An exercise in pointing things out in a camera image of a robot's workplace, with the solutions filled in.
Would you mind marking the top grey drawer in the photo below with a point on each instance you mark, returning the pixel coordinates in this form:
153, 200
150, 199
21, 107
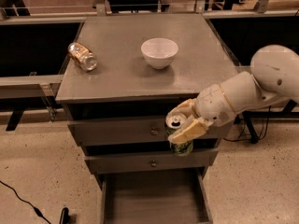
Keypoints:
114, 131

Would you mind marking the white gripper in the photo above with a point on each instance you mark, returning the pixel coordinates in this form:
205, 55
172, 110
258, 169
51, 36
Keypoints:
211, 105

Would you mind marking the black table leg right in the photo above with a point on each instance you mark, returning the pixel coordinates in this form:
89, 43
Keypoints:
253, 135

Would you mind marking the grey drawer cabinet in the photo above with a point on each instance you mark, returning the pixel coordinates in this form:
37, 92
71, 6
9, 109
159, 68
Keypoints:
157, 107

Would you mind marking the bottom grey drawer open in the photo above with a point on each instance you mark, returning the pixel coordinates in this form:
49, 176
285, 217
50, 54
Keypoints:
155, 197

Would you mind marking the middle grey drawer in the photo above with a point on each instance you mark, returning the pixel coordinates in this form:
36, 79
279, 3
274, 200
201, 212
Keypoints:
149, 161

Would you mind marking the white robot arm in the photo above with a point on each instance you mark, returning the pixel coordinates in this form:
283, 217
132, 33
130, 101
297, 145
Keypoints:
272, 78

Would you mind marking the metal railing frame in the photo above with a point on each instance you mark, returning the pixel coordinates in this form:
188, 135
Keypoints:
34, 53

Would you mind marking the orange soda can lying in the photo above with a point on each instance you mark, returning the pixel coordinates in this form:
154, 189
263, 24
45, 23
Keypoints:
82, 56

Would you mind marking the white ceramic bowl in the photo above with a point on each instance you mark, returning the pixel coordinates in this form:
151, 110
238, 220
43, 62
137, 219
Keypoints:
159, 52

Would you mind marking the green soda can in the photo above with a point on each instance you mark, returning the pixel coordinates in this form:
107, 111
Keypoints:
179, 144

